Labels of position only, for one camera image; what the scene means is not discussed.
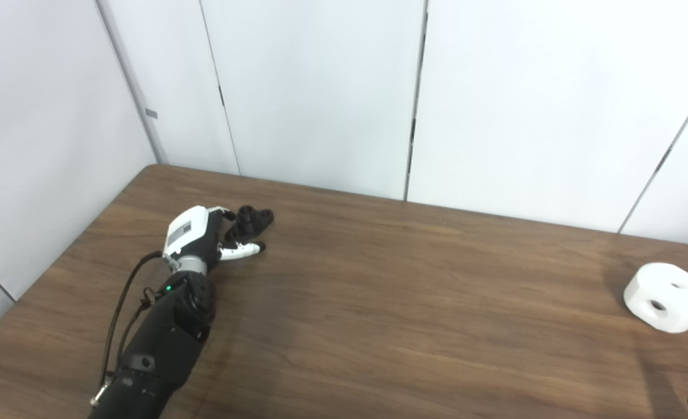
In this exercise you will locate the small grey wall tag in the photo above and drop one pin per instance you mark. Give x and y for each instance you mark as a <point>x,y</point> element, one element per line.
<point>152,113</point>

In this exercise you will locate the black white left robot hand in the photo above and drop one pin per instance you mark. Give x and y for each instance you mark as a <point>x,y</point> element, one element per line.
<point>188,230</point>

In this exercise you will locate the black plastic holder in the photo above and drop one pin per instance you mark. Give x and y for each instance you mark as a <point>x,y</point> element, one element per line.
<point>253,218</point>

